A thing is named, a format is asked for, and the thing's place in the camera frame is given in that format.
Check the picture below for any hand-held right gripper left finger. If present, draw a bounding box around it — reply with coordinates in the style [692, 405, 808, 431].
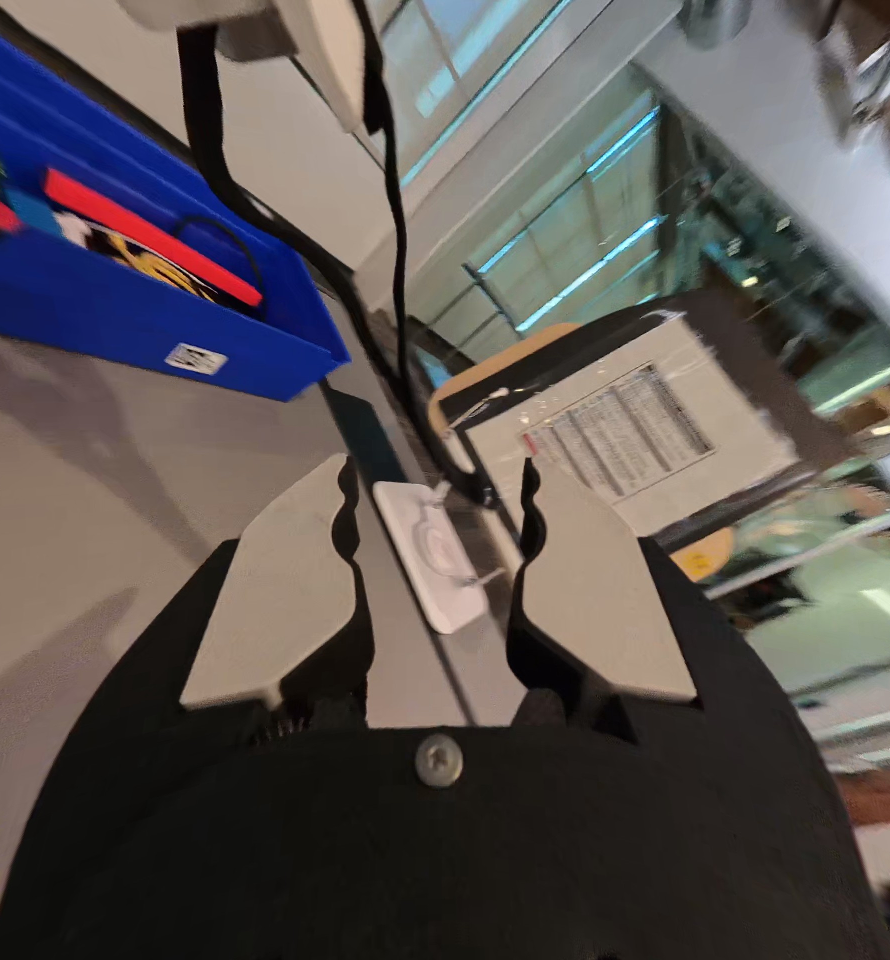
[178, 452, 377, 712]

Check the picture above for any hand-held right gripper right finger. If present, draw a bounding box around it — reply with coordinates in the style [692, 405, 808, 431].
[506, 456, 699, 706]

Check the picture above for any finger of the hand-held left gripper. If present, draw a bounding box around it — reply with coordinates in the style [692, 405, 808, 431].
[276, 0, 393, 136]
[118, 0, 301, 63]

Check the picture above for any black webbing strap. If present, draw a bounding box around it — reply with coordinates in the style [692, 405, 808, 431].
[177, 0, 500, 507]

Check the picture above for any blue plastic bin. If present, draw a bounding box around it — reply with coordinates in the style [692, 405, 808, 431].
[0, 22, 352, 402]

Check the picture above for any acrylic sign stand wooden board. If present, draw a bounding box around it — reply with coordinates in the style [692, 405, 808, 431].
[373, 288, 858, 635]

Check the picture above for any red object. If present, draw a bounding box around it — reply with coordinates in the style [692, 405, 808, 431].
[43, 168, 264, 309]

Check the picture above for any teal plastic block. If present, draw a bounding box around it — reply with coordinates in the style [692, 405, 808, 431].
[6, 187, 59, 235]

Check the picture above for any thin black cable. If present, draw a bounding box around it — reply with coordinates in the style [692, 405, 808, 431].
[167, 216, 267, 316]

